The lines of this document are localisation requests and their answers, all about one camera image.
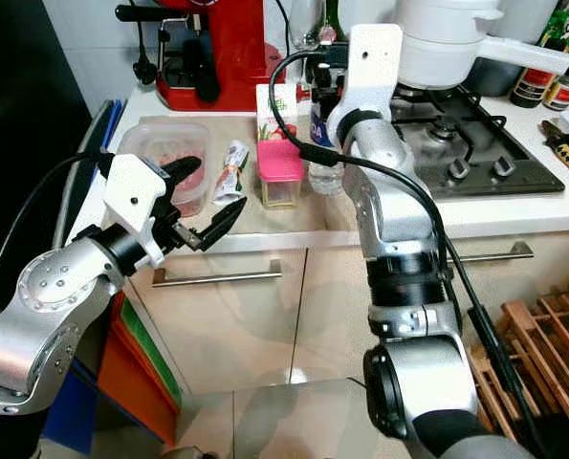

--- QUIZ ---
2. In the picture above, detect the white pot with handle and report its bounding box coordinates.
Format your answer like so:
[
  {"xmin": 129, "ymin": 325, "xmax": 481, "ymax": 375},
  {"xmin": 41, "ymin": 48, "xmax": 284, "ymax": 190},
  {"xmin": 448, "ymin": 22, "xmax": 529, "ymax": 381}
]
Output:
[{"xmin": 394, "ymin": 0, "xmax": 569, "ymax": 92}]

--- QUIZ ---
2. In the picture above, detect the clear blue label water bottle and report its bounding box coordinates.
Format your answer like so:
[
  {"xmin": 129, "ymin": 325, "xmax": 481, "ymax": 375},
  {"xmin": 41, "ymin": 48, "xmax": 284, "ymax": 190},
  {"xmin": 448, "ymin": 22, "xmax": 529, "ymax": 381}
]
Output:
[{"xmin": 307, "ymin": 103, "xmax": 352, "ymax": 198}]

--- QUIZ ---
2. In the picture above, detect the white green juice carton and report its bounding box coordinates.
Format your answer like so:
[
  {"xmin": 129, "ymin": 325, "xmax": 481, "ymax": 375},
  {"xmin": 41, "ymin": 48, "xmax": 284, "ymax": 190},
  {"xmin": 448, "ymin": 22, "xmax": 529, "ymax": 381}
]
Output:
[{"xmin": 255, "ymin": 83, "xmax": 300, "ymax": 144}]

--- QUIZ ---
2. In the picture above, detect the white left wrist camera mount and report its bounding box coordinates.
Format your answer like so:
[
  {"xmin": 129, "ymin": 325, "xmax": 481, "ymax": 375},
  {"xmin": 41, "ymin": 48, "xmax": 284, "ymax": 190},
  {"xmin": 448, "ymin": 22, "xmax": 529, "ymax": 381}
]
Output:
[{"xmin": 104, "ymin": 153, "xmax": 170, "ymax": 271}]

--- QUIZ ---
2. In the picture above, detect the red coffee machine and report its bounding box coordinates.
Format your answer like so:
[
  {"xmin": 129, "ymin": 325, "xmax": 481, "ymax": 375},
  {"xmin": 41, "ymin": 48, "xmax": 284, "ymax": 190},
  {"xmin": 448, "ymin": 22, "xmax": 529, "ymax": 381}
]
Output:
[{"xmin": 117, "ymin": 0, "xmax": 274, "ymax": 111}]

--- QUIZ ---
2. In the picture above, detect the small dark sauce bottle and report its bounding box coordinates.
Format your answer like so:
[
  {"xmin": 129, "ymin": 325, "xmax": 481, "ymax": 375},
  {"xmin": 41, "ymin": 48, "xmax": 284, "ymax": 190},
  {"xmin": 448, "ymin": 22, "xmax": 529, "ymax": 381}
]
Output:
[{"xmin": 544, "ymin": 64, "xmax": 569, "ymax": 112}]

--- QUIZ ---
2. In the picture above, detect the cream stove base cabinet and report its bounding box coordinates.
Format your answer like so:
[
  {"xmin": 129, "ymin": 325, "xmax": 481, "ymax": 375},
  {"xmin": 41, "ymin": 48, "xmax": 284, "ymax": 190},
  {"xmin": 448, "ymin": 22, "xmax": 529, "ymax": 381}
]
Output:
[{"xmin": 102, "ymin": 86, "xmax": 569, "ymax": 398}]

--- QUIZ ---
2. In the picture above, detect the black gas hob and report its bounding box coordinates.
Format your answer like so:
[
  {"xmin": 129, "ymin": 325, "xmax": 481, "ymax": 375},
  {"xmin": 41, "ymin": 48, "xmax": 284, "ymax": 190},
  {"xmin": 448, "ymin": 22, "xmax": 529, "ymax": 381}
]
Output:
[{"xmin": 387, "ymin": 84, "xmax": 568, "ymax": 200}]

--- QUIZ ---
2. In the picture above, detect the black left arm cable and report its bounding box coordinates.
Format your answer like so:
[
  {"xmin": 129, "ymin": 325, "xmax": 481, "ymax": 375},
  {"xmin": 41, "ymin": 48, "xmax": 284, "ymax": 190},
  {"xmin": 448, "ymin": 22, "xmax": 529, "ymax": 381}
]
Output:
[{"xmin": 0, "ymin": 149, "xmax": 117, "ymax": 312}]

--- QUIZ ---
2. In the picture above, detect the grey blue flat board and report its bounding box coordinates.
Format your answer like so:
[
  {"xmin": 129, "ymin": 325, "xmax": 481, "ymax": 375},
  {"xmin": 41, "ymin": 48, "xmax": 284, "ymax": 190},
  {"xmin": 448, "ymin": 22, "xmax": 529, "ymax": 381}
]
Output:
[{"xmin": 40, "ymin": 98, "xmax": 124, "ymax": 452}]

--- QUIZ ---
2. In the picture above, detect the clear plastic food container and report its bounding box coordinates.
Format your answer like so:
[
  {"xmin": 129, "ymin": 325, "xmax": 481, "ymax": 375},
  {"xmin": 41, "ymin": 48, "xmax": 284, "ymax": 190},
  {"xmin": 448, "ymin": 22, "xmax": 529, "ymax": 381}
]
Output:
[{"xmin": 115, "ymin": 119, "xmax": 214, "ymax": 219}]

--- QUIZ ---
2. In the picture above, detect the large dark sauce bottle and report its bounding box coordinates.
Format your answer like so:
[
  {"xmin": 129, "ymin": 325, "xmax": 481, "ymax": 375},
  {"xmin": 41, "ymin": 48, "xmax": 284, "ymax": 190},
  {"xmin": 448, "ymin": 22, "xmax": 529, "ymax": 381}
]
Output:
[{"xmin": 510, "ymin": 0, "xmax": 569, "ymax": 108}]

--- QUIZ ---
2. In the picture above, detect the green wine bottle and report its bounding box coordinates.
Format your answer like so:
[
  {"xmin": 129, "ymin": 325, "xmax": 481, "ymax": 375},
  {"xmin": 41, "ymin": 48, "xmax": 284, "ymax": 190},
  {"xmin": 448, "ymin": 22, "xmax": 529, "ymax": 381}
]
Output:
[{"xmin": 318, "ymin": 0, "xmax": 342, "ymax": 47}]

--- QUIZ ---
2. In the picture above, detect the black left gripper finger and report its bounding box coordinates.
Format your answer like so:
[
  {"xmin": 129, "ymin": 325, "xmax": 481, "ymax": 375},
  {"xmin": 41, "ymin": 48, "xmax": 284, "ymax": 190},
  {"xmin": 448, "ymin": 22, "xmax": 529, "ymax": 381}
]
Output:
[
  {"xmin": 166, "ymin": 158, "xmax": 205, "ymax": 192},
  {"xmin": 197, "ymin": 198, "xmax": 248, "ymax": 251}
]

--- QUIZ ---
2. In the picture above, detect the pink lidded clear jar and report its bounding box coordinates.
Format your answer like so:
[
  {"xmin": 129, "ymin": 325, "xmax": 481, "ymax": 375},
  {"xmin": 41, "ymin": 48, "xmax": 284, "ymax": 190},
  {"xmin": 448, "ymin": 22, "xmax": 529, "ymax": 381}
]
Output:
[{"xmin": 256, "ymin": 140, "xmax": 307, "ymax": 208}]

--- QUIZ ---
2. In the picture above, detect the orange green flat board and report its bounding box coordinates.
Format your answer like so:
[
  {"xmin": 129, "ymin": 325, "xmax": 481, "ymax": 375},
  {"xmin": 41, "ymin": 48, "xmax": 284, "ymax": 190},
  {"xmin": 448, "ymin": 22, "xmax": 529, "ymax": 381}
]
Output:
[{"xmin": 69, "ymin": 292, "xmax": 180, "ymax": 448}]

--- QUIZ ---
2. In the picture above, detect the silver cabinet bar handle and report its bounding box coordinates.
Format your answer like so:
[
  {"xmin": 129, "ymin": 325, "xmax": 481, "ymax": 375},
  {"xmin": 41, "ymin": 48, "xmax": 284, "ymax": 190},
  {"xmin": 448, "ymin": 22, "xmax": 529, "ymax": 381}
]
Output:
[
  {"xmin": 456, "ymin": 241, "xmax": 536, "ymax": 265},
  {"xmin": 152, "ymin": 258, "xmax": 302, "ymax": 290}
]

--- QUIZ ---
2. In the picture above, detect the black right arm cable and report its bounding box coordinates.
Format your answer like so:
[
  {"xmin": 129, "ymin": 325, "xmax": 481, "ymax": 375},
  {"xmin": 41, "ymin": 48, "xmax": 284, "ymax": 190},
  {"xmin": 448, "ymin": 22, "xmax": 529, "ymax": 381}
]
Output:
[{"xmin": 268, "ymin": 48, "xmax": 553, "ymax": 459}]

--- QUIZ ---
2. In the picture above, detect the clear wine glass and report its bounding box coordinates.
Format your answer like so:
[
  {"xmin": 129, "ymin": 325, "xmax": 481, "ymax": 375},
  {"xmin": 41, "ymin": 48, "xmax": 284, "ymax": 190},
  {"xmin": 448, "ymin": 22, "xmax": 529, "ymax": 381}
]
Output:
[{"xmin": 286, "ymin": 0, "xmax": 323, "ymax": 54}]

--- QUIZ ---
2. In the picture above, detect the white green squeeze tube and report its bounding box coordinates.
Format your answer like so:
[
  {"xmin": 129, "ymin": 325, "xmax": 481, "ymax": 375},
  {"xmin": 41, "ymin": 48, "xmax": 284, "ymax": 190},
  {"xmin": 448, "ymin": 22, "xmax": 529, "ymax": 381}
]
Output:
[{"xmin": 211, "ymin": 140, "xmax": 252, "ymax": 206}]

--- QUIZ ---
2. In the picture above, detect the black fridge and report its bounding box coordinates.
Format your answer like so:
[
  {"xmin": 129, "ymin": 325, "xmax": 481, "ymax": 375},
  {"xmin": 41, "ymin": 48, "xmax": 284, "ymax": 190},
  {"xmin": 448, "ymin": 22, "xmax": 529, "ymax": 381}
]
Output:
[{"xmin": 0, "ymin": 0, "xmax": 105, "ymax": 288}]

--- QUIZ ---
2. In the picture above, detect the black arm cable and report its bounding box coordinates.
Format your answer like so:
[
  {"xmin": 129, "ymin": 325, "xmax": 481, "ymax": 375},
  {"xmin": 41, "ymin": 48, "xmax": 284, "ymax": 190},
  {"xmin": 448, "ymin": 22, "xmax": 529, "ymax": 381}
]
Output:
[
  {"xmin": 268, "ymin": 48, "xmax": 553, "ymax": 459},
  {"xmin": 0, "ymin": 149, "xmax": 117, "ymax": 312}
]

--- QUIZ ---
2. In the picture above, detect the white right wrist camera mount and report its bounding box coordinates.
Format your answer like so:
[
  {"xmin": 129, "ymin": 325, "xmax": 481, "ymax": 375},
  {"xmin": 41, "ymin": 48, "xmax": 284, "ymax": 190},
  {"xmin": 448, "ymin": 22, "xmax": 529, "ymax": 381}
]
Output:
[{"xmin": 325, "ymin": 23, "xmax": 405, "ymax": 146}]

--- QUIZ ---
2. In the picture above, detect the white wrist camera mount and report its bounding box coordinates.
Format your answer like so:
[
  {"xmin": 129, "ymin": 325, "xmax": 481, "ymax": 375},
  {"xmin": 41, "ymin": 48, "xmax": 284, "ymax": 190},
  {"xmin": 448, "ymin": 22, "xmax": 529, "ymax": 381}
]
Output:
[
  {"xmin": 104, "ymin": 153, "xmax": 170, "ymax": 271},
  {"xmin": 325, "ymin": 23, "xmax": 405, "ymax": 146}
]

